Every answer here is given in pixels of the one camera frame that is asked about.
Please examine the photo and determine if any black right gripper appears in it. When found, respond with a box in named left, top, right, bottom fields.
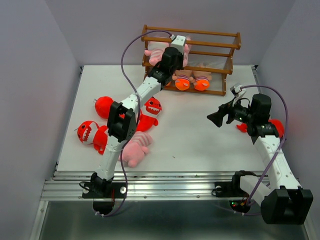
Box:
left=206, top=96, right=255, bottom=128

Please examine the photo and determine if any boy doll from corner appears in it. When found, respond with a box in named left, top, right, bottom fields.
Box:
left=192, top=70, right=212, bottom=91

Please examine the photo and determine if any boy doll face up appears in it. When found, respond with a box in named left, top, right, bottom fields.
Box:
left=172, top=70, right=195, bottom=91

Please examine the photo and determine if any pink pig plush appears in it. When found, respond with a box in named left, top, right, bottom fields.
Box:
left=122, top=131, right=153, bottom=168
left=144, top=41, right=169, bottom=66
left=182, top=43, right=191, bottom=68

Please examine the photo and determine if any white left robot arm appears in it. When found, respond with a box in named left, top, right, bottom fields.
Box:
left=88, top=45, right=184, bottom=198

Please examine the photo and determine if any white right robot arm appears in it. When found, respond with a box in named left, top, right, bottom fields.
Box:
left=207, top=93, right=314, bottom=225

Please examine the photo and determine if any wooden three-tier shelf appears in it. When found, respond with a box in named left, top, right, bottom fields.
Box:
left=141, top=25, right=242, bottom=96

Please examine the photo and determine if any red shark plush right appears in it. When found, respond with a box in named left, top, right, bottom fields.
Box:
left=236, top=119, right=285, bottom=138

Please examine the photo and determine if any red shark plush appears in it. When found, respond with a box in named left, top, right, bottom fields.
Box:
left=236, top=119, right=285, bottom=138
left=75, top=120, right=108, bottom=155
left=94, top=96, right=114, bottom=119
left=136, top=97, right=162, bottom=132

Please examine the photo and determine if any red shark plush centre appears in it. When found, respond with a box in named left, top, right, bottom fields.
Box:
left=136, top=97, right=162, bottom=132

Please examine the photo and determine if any red shark plush upper left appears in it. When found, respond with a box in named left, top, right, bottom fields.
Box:
left=94, top=96, right=114, bottom=119

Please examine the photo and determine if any red shark plush lower left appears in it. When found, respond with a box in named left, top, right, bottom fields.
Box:
left=75, top=120, right=108, bottom=155

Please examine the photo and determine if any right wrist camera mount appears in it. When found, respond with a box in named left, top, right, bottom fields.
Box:
left=230, top=83, right=247, bottom=103

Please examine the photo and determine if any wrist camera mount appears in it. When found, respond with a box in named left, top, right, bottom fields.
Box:
left=230, top=83, right=247, bottom=103
left=170, top=34, right=187, bottom=54

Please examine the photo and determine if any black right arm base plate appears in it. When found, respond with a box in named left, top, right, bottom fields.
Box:
left=211, top=181, right=249, bottom=198

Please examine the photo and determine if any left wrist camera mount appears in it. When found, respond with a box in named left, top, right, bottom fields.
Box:
left=170, top=34, right=187, bottom=54

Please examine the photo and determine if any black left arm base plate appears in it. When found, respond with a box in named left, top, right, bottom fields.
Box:
left=79, top=181, right=127, bottom=199

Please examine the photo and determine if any aluminium rail frame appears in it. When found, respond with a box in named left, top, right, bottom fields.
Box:
left=41, top=65, right=311, bottom=240

